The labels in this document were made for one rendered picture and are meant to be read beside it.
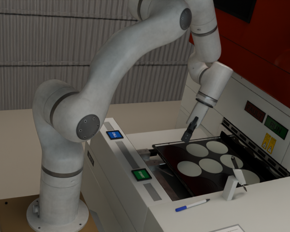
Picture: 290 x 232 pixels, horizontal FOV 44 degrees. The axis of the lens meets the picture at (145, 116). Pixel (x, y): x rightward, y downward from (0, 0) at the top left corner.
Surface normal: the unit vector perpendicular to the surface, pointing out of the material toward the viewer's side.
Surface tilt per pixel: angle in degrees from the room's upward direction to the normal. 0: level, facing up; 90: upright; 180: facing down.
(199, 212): 0
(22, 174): 0
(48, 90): 34
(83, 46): 90
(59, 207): 86
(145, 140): 0
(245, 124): 90
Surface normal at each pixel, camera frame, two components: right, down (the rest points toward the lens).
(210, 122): -0.89, 0.07
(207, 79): -0.74, -0.24
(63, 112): -0.46, -0.28
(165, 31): 0.04, 0.75
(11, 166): 0.16, -0.87
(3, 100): 0.40, 0.50
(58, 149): 0.17, -0.56
